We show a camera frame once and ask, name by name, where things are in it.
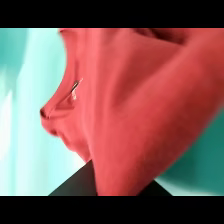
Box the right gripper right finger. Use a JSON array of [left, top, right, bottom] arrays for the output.
[[137, 178, 173, 197]]

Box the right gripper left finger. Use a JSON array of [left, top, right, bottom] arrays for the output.
[[48, 159, 98, 197]]

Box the red T-shirt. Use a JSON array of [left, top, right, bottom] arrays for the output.
[[39, 28, 224, 197]]

